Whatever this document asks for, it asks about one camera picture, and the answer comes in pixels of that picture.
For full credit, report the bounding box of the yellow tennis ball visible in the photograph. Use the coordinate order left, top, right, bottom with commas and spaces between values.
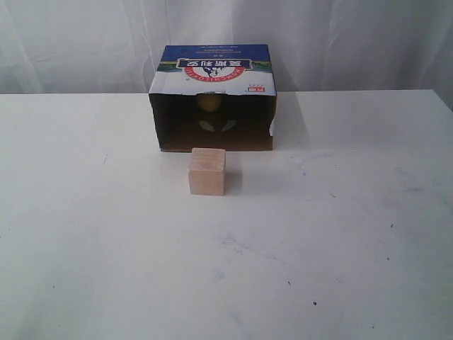
195, 93, 222, 113

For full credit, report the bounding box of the light wooden cube block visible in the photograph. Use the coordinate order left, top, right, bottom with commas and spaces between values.
188, 148, 226, 196

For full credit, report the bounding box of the blue white cardboard box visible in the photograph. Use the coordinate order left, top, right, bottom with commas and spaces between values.
149, 44, 277, 152

